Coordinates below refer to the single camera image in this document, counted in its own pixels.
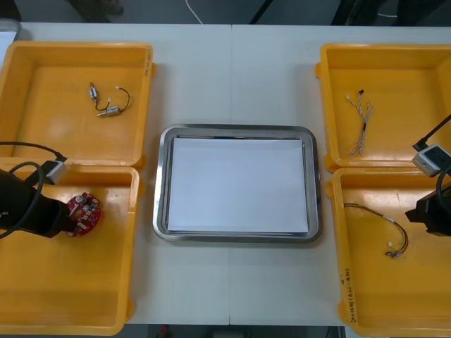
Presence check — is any multi-colour wire harness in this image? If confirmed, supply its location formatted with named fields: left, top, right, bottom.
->
left=343, top=202, right=409, bottom=260

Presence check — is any white cable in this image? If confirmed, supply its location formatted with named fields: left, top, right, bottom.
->
left=184, top=0, right=206, bottom=25

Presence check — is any steel tray with white sheet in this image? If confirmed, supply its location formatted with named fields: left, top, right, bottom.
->
left=0, top=19, right=23, bottom=68

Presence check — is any yellow-orange plastic bin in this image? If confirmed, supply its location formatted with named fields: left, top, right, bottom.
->
left=324, top=167, right=451, bottom=338
left=314, top=42, right=451, bottom=174
left=0, top=40, right=158, bottom=173
left=0, top=158, right=146, bottom=337

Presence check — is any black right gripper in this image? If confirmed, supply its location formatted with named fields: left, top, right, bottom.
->
left=404, top=190, right=451, bottom=238

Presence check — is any white twisted wire harness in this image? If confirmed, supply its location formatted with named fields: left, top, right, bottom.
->
left=345, top=89, right=373, bottom=158

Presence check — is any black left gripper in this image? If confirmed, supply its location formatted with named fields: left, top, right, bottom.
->
left=0, top=168, right=78, bottom=240

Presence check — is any white paper sheet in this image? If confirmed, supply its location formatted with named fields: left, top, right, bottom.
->
left=166, top=137, right=311, bottom=235

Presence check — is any round red circuit board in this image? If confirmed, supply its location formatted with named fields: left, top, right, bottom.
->
left=67, top=192, right=104, bottom=238

